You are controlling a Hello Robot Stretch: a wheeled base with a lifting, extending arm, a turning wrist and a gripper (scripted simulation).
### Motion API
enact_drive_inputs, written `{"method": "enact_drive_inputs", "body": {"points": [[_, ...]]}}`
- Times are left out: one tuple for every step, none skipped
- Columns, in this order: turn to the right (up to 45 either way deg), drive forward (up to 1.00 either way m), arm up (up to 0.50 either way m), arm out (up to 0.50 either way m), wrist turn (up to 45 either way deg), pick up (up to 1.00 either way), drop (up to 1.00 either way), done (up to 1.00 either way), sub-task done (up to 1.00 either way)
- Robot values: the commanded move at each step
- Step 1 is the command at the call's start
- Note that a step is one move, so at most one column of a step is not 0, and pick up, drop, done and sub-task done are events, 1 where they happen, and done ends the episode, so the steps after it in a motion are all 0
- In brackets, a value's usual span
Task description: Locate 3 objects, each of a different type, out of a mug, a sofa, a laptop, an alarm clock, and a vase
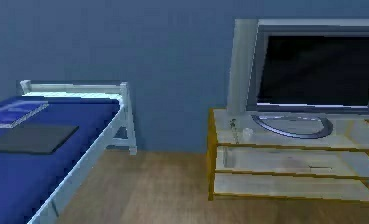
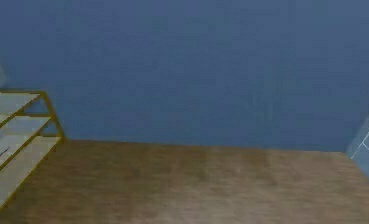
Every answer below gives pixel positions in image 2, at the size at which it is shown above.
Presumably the grey panelled room door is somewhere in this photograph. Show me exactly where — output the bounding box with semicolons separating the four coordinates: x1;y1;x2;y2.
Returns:
346;105;369;186

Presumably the brass frame pale shelf unit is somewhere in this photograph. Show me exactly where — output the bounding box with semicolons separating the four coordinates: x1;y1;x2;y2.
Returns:
0;89;68;218

